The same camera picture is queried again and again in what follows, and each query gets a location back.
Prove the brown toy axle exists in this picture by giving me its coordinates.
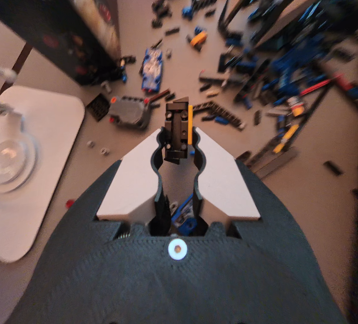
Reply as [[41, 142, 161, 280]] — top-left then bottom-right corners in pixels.
[[146, 88, 172, 104]]

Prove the white document stand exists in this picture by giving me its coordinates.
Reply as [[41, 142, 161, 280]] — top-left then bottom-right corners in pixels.
[[0, 85, 85, 263]]

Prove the grey desk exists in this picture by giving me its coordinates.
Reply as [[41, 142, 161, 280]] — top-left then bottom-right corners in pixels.
[[0, 0, 358, 324]]

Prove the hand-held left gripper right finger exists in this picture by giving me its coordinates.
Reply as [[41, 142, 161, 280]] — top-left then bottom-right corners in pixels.
[[192, 127, 261, 235]]

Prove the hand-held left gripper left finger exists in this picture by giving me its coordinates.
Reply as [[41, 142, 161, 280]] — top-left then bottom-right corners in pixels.
[[96, 128, 168, 235]]

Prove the short black toy beam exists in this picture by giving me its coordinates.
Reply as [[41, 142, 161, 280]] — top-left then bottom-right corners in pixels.
[[324, 160, 344, 177]]

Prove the toy truck set box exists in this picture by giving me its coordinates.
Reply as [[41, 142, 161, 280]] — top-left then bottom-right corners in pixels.
[[0, 0, 121, 86]]

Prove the small orange toy piece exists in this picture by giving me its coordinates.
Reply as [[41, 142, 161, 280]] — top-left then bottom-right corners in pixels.
[[189, 31, 209, 48]]

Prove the grey toy motor block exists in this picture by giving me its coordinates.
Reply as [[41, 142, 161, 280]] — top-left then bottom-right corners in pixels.
[[109, 96, 153, 131]]

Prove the black square toy tile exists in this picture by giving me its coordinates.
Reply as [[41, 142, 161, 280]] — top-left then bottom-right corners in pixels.
[[87, 94, 112, 122]]

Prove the blue printed toy panel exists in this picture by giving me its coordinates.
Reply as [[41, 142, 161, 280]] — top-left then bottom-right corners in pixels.
[[140, 49, 164, 93]]

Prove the pile of toy building pieces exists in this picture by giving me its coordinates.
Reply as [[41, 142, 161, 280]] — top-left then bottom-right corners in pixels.
[[193, 0, 358, 180]]

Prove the black toy connector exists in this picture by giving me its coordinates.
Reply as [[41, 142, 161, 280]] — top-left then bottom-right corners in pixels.
[[151, 0, 172, 29]]

